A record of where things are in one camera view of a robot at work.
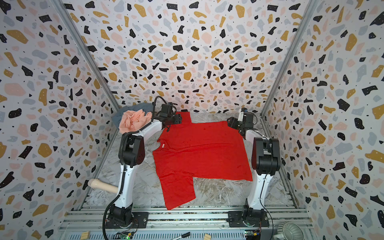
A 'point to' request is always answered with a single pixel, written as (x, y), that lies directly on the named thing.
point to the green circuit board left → (126, 235)
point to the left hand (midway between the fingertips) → (178, 114)
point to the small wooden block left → (85, 235)
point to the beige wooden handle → (96, 183)
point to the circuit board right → (252, 234)
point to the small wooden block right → (207, 237)
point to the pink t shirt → (134, 120)
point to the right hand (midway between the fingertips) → (230, 116)
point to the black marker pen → (186, 235)
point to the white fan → (288, 230)
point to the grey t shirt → (146, 107)
